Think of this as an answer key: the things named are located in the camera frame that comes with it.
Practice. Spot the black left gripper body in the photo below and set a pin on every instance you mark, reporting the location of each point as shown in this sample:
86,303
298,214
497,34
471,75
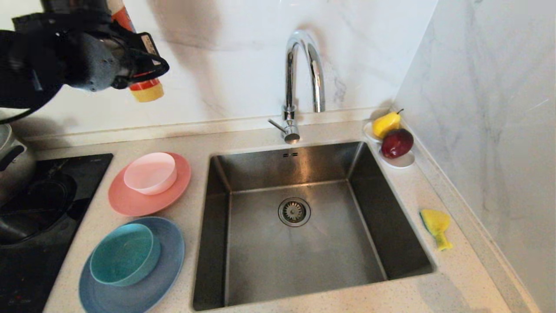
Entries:
95,61

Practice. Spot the teal bowl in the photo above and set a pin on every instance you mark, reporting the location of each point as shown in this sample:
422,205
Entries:
122,255

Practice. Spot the light pink bowl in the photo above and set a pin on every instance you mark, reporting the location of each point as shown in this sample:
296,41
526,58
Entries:
150,173

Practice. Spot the small white dish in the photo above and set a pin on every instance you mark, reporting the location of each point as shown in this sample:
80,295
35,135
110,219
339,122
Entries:
368,131
404,162

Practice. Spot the salmon pink plate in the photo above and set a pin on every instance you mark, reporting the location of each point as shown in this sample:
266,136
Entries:
129,203

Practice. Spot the yellow pear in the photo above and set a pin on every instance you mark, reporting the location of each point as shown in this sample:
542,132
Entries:
385,124

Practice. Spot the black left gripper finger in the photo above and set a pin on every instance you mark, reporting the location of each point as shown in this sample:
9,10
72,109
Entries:
147,48

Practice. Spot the yellow-capped orange dish soap bottle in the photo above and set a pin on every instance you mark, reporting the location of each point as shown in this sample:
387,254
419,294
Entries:
147,91

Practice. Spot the chrome gooseneck faucet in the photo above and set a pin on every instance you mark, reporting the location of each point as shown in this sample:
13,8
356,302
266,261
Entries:
290,78

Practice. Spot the black frying pan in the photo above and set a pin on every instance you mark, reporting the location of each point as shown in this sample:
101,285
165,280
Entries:
39,208

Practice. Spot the yellow sponge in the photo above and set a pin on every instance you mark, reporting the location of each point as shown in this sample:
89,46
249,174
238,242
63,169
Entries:
435,221

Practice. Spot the stainless steel sink basin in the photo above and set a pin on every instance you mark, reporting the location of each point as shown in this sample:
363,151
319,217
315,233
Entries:
269,252

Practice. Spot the dark red apple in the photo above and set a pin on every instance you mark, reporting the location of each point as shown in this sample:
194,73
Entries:
396,142

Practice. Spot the round metal drain strainer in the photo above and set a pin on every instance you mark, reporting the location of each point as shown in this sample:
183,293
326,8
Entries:
294,211

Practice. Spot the blue plate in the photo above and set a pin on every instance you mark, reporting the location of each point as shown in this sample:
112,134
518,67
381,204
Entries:
167,269

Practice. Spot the black induction cooktop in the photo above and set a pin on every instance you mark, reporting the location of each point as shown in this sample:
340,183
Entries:
93,171

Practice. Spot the steel cooking pot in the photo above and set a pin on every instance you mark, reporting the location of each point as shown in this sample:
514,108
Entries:
17,174

